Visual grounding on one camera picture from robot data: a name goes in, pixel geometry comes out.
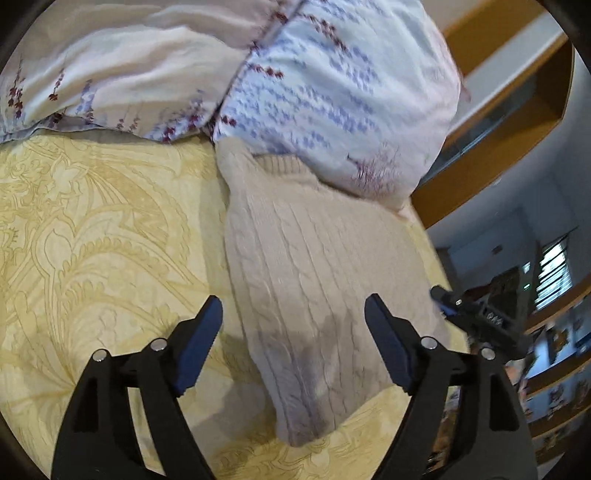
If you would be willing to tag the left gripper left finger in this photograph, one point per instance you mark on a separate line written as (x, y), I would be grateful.
(97, 438)

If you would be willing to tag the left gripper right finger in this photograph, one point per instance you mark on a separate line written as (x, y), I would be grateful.
(464, 419)

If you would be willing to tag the beige cable-knit sweater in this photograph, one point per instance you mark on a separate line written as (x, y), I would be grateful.
(303, 258)

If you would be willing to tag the barred window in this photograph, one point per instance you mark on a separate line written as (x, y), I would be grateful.
(554, 277)

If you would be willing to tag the yellow patterned bed blanket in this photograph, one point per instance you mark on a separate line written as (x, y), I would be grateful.
(107, 241)

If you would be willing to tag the wooden headboard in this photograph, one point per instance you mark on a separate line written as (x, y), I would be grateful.
(518, 65)

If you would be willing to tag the blue pink floral pillow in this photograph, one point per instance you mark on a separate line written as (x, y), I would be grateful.
(364, 92)

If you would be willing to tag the pink floral pillow left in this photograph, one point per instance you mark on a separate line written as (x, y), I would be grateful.
(155, 69)

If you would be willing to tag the wooden wall shelf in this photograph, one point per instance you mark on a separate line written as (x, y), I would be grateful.
(558, 383)

